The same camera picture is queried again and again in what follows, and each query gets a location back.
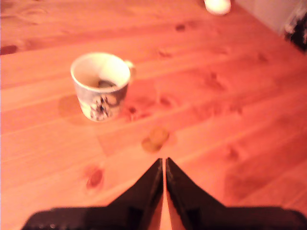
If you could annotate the brown coffee capsule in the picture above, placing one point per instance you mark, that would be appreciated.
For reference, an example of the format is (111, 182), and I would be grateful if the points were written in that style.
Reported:
(156, 137)

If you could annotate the grey coffee capsule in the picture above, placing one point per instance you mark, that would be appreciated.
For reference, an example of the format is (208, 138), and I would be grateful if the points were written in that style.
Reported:
(106, 83)

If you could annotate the white mug with cartoon print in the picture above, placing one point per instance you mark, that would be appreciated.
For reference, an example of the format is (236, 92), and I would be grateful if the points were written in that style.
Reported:
(100, 103)

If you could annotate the small white round camera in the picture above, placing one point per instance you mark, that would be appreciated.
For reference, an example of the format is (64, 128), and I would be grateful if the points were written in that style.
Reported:
(217, 6)

